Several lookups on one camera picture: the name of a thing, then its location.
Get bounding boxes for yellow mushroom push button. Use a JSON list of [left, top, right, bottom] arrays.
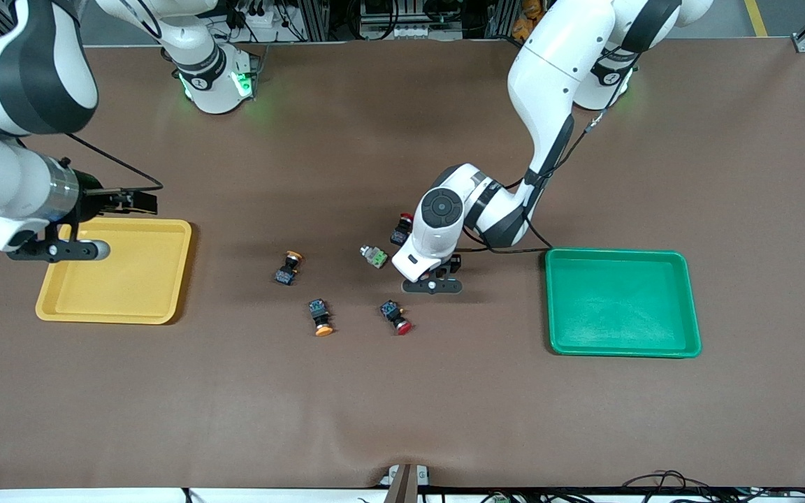
[[275, 250, 304, 286], [307, 298, 335, 337]]

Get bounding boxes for red mushroom push button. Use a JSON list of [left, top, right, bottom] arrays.
[[390, 213, 414, 247], [379, 300, 413, 336]]

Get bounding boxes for yellow plastic tray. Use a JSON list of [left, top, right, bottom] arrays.
[[35, 217, 193, 325]]

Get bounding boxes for brown table cover mat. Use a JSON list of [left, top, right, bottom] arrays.
[[0, 38, 805, 490]]

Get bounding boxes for green plastic tray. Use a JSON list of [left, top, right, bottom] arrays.
[[544, 248, 702, 358]]

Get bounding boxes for white power strip with plugs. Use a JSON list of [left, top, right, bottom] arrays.
[[235, 6, 279, 30]]

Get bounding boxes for long white power strip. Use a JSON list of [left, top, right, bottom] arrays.
[[359, 21, 465, 41]]

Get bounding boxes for orange bagged items pile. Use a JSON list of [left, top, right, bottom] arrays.
[[512, 0, 546, 39]]

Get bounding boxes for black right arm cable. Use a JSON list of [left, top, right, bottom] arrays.
[[64, 131, 164, 193]]

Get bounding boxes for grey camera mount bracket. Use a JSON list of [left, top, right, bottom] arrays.
[[380, 463, 431, 503]]

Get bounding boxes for black cable bundle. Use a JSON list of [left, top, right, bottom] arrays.
[[623, 470, 805, 503]]

